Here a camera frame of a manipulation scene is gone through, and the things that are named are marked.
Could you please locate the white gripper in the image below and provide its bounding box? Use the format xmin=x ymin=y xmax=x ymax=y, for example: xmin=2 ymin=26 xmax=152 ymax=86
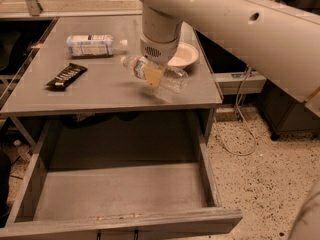
xmin=140 ymin=33 xmax=180 ymax=88

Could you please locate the clear plastic water bottle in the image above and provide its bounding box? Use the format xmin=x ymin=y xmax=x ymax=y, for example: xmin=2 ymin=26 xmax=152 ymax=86
xmin=120 ymin=55 xmax=188 ymax=93

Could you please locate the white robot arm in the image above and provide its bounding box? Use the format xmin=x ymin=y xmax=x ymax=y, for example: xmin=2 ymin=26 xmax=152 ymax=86
xmin=139 ymin=0 xmax=320 ymax=116

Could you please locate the white labelled plastic bottle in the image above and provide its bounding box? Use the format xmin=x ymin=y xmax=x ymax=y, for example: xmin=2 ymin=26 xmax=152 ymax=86
xmin=66 ymin=34 xmax=128 ymax=57

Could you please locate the grey open top drawer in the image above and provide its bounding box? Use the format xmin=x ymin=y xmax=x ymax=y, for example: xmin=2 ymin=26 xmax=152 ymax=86
xmin=1 ymin=112 xmax=242 ymax=240

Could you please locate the white paper bowl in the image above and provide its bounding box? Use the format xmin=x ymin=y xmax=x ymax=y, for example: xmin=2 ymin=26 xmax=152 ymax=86
xmin=168 ymin=42 xmax=199 ymax=69

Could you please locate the grey power strip box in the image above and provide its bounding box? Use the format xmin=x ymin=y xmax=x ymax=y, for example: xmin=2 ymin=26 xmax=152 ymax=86
xmin=214 ymin=71 xmax=266 ymax=95

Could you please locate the black snack bar wrapper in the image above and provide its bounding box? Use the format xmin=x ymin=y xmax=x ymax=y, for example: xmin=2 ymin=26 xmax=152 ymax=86
xmin=46 ymin=63 xmax=87 ymax=91

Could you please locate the grey metal cabinet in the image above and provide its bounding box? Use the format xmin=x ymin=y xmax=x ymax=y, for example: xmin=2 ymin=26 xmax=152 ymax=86
xmin=0 ymin=13 xmax=224 ymax=145

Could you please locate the white hanging cable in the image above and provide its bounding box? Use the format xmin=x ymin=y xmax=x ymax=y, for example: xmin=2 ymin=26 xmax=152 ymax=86
xmin=213 ymin=67 xmax=258 ymax=157

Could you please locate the grey back shelf rail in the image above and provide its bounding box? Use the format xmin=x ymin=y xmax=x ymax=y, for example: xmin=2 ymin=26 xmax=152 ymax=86
xmin=0 ymin=0 xmax=142 ymax=18

